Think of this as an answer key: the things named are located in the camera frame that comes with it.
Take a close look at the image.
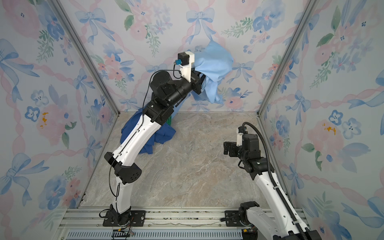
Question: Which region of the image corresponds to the light blue cloth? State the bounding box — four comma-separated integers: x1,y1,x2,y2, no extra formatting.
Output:
192,41,234,105

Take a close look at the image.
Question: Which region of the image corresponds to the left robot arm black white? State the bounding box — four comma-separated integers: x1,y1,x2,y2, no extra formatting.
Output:
103,70,206,227

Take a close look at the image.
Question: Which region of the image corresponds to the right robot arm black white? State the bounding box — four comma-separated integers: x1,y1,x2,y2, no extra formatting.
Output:
221,142,321,240

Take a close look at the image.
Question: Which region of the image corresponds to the green cloth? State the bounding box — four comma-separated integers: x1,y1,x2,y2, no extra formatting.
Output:
166,117,172,126

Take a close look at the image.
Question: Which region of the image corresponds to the dark blue shirt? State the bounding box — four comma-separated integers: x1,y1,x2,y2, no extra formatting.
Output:
120,108,176,155

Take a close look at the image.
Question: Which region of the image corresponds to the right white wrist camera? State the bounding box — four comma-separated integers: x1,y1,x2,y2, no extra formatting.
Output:
236,126,248,147

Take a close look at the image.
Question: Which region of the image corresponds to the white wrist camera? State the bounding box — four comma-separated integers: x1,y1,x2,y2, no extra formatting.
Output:
176,51,195,82
236,126,248,147

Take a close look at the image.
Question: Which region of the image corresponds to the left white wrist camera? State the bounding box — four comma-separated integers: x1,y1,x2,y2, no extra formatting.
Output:
176,51,195,82

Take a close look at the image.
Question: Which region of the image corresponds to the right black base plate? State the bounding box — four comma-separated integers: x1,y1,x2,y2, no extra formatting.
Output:
224,210,247,227

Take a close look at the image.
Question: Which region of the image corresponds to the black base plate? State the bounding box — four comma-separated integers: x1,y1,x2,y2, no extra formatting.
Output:
103,210,147,227
224,210,247,227

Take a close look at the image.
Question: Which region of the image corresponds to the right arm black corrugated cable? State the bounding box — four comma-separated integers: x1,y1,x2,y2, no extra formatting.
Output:
241,121,307,240

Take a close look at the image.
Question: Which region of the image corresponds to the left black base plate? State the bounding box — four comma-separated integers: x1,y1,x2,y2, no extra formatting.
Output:
103,210,147,227

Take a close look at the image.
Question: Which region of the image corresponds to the right corner aluminium post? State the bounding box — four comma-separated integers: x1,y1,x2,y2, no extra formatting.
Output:
257,0,319,118

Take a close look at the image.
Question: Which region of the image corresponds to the corner aluminium post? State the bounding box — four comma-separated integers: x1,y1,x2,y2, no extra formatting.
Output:
48,0,121,116
257,0,319,118

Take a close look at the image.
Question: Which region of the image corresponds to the left corner aluminium post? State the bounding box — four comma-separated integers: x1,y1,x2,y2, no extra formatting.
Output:
48,0,121,116

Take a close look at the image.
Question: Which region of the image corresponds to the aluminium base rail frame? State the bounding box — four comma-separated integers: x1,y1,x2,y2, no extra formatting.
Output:
50,206,316,240

